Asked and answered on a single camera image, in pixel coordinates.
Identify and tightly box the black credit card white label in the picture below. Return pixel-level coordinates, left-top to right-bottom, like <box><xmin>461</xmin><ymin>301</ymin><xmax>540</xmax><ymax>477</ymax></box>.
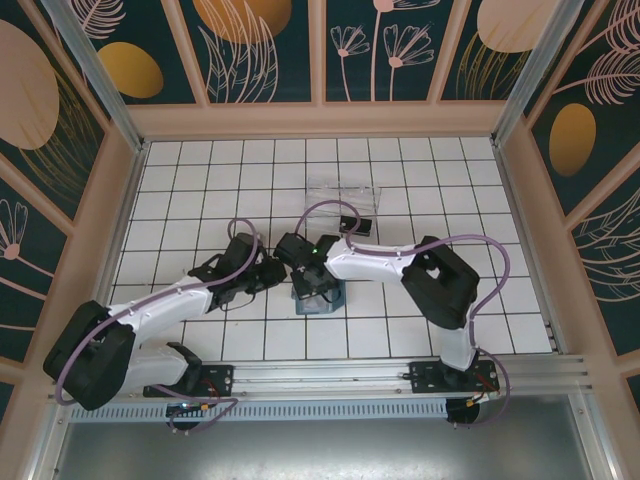
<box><xmin>338</xmin><ymin>215</ymin><xmax>374</xmax><ymax>237</ymax></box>

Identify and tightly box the teal card holder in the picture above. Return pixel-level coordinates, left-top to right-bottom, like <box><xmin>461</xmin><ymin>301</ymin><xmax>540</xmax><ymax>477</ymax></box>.
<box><xmin>293</xmin><ymin>279</ymin><xmax>346</xmax><ymax>316</ymax></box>

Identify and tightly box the clear acrylic tray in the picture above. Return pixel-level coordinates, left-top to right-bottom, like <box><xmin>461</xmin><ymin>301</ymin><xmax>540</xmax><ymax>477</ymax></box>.
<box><xmin>304</xmin><ymin>175</ymin><xmax>384</xmax><ymax>238</ymax></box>

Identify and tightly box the aluminium table edge strip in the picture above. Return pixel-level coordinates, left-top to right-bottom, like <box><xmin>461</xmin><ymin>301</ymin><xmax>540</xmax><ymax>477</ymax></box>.
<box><xmin>79</xmin><ymin>142</ymin><xmax>151</xmax><ymax>364</ymax></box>
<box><xmin>492</xmin><ymin>143</ymin><xmax>571</xmax><ymax>354</ymax></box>

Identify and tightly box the small green controller board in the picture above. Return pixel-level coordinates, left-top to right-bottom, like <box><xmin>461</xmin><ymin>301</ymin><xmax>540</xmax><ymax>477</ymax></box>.
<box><xmin>166</xmin><ymin>401</ymin><xmax>214</xmax><ymax>419</ymax></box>

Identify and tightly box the grey metal sheet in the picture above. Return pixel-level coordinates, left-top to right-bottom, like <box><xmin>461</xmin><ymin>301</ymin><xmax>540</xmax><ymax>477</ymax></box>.
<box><xmin>49</xmin><ymin>394</ymin><xmax>596</xmax><ymax>480</ymax></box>

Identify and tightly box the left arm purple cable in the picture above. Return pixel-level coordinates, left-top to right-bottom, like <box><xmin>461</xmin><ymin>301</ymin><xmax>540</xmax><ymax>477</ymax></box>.
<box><xmin>55</xmin><ymin>218</ymin><xmax>265</xmax><ymax>436</ymax></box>

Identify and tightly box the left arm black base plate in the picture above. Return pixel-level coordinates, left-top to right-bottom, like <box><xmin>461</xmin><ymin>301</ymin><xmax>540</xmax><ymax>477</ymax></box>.
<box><xmin>143</xmin><ymin>364</ymin><xmax>236</xmax><ymax>399</ymax></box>

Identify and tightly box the aluminium mounting rail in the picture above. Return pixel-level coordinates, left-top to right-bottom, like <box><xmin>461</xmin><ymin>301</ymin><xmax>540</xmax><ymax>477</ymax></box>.
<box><xmin>47</xmin><ymin>352</ymin><xmax>599</xmax><ymax>401</ymax></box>

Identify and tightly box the slotted grey cable duct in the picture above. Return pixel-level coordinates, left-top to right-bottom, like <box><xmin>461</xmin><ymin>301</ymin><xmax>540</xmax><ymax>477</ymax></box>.
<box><xmin>69</xmin><ymin>398</ymin><xmax>449</xmax><ymax>422</ymax></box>

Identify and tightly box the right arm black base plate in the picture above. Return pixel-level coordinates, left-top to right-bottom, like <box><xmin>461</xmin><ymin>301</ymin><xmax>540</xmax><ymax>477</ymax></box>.
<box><xmin>408</xmin><ymin>360</ymin><xmax>501</xmax><ymax>396</ymax></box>

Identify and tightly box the aluminium corner post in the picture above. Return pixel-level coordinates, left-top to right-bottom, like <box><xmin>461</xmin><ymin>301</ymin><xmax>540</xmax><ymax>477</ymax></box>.
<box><xmin>39</xmin><ymin>0</ymin><xmax>150</xmax><ymax>152</ymax></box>
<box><xmin>490</xmin><ymin>0</ymin><xmax>579</xmax><ymax>147</ymax></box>

